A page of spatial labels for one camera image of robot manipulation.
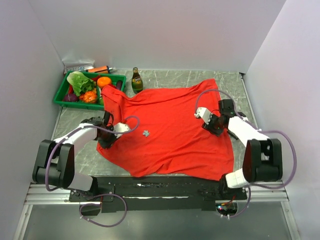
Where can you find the purple toy onion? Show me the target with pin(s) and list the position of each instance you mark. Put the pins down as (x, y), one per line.
(70, 97)

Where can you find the orange black tube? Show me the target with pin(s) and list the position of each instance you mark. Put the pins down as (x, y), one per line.
(101, 70)

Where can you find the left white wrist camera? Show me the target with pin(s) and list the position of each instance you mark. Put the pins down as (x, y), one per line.
(120, 129)

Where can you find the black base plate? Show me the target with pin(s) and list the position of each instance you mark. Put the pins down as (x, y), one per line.
(116, 193)

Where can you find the aluminium rail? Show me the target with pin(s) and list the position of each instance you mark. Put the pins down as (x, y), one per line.
(38, 195)

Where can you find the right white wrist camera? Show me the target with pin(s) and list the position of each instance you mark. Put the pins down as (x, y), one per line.
(204, 114)

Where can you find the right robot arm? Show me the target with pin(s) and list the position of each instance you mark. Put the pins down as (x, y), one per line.
(263, 155)

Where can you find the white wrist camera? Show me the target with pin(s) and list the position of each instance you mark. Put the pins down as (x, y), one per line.
(120, 129)
(204, 114)

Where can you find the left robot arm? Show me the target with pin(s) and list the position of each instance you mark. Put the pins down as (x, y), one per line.
(55, 161)

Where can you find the toy lettuce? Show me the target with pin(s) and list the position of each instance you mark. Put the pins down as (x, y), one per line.
(80, 83)

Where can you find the green glass bottle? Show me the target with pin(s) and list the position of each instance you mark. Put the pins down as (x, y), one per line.
(136, 81)

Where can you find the red toy chili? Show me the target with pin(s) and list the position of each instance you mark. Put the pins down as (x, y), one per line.
(70, 90)

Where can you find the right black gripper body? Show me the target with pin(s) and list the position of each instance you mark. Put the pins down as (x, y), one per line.
(214, 126)

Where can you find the purple toy eggplant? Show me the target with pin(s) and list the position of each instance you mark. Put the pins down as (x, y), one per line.
(119, 85)

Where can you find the green toy vegetable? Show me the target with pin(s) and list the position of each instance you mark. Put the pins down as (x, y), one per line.
(101, 101)

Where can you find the small black frame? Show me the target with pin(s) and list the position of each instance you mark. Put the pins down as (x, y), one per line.
(232, 134)

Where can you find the green plastic basket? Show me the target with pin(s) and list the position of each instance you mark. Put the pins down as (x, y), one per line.
(64, 87)

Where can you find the orange toy pumpkin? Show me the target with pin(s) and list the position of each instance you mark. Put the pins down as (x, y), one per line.
(90, 97)

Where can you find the crumpled white packet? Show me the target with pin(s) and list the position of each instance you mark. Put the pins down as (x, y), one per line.
(77, 65)

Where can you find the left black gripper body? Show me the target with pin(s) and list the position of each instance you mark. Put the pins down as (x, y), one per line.
(108, 138)

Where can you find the red t-shirt garment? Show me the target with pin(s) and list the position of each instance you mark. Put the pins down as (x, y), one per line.
(177, 143)

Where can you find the toy orange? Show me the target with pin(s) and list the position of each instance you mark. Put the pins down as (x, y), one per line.
(103, 81)

